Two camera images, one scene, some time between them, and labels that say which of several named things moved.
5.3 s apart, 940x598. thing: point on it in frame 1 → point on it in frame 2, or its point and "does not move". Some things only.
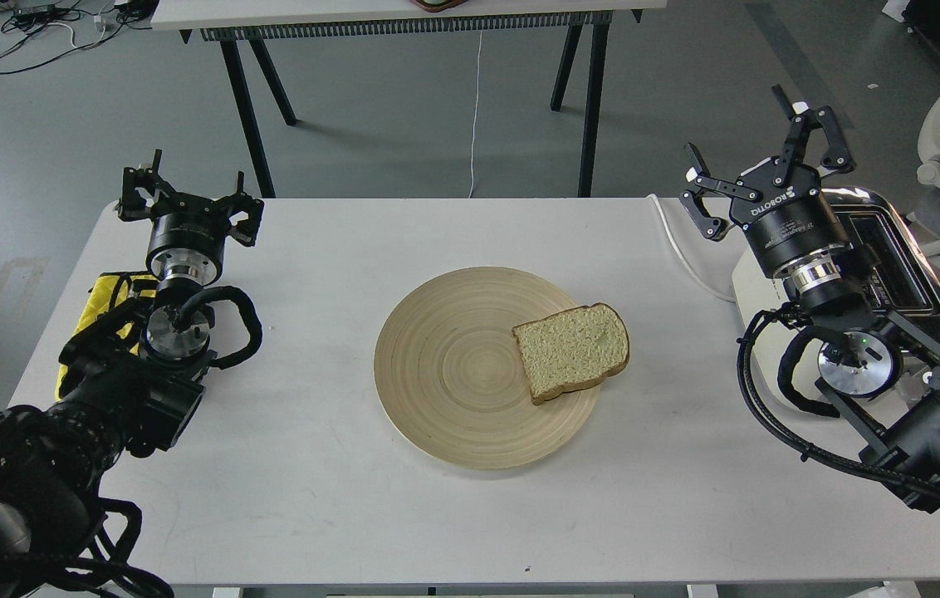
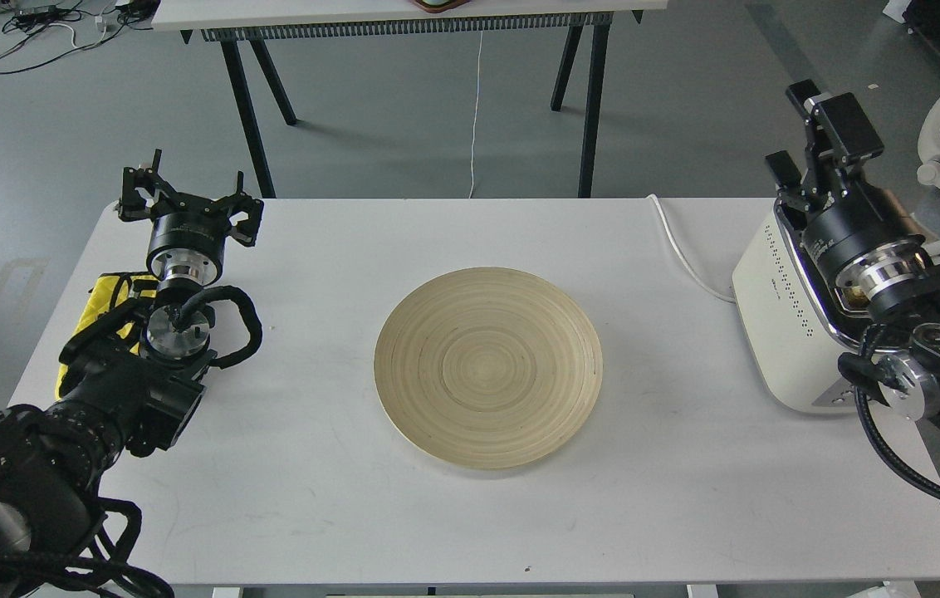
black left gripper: x=188 y=232 does not move
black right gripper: x=790 y=223 → x=860 y=216
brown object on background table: x=439 y=6 does not move
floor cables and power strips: x=2 y=36 does not move
